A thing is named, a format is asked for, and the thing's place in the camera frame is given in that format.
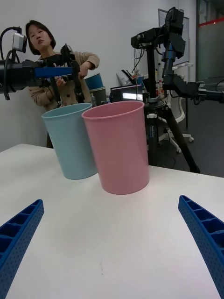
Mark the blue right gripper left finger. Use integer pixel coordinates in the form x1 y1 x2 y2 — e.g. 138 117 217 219
0 199 45 299

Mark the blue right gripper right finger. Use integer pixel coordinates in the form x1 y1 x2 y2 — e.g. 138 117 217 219
178 195 224 299

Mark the pink plastic bin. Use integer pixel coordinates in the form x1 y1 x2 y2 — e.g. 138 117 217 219
81 100 150 195

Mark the person's left hand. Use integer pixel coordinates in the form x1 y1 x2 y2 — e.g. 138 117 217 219
78 61 91 80

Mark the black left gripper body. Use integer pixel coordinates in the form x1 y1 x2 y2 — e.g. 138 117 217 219
4 59 45 93

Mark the black tripod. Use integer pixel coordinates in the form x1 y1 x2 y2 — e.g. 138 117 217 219
142 44 201 175

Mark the pale blue plastic bin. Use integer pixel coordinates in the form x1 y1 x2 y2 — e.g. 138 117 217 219
41 102 99 180

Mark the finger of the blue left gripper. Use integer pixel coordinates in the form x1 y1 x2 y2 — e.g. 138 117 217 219
34 67 73 79

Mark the grey plastic bin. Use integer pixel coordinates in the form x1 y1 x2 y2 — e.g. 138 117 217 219
89 86 108 107

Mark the dark computer monitor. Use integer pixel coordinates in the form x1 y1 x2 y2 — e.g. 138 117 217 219
110 84 144 104

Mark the person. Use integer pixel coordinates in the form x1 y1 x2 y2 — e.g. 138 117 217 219
25 20 101 149

